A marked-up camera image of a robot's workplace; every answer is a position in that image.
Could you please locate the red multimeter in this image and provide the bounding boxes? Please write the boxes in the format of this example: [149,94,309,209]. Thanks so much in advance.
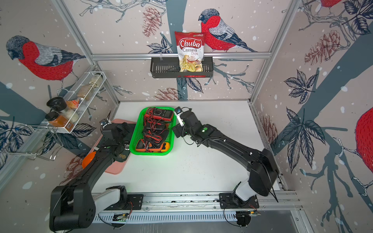
[144,107,174,121]

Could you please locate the orange black multimeter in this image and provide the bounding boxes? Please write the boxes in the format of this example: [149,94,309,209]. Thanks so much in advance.
[136,139,166,152]

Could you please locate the green plastic basket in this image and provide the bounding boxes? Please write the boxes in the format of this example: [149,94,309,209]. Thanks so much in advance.
[130,107,177,156]

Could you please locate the yellow multimeter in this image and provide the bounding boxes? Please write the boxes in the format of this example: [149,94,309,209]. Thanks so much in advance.
[160,142,170,152]

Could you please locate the black face-down multimeter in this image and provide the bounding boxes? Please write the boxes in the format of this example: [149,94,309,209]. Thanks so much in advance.
[142,129,169,144]

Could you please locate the small black multimeter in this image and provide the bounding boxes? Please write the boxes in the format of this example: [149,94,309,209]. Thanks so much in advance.
[144,121,169,131]

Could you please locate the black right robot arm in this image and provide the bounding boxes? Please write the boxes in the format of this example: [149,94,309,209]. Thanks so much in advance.
[173,107,279,202]

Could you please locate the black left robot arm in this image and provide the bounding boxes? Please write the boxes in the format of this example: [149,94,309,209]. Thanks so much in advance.
[49,122,136,233]

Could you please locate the pink tray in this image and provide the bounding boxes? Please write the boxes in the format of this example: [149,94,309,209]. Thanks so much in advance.
[88,119,136,175]

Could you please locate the orange bowl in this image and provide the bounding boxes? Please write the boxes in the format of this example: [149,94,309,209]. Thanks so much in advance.
[82,151,96,169]

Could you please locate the amber spice jar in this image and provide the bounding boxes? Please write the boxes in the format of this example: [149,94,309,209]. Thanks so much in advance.
[45,112,74,129]

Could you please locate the black lid spice jar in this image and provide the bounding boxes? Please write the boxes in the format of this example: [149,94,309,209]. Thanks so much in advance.
[46,97,68,112]

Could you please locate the cassava chips bag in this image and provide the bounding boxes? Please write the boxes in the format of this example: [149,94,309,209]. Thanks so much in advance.
[175,32,205,72]

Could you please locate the white wire spice rack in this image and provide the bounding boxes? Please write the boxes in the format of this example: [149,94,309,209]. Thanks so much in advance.
[56,71,106,134]

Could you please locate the black wall basket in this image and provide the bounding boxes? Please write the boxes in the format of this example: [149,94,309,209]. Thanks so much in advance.
[150,57,213,78]

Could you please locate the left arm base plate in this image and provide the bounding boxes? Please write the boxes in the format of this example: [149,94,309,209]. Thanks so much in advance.
[105,194,144,211]

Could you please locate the wire wall hook rack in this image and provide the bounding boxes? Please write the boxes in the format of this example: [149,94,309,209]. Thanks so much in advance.
[1,124,64,161]

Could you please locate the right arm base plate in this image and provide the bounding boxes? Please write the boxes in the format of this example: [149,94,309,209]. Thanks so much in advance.
[219,193,259,209]

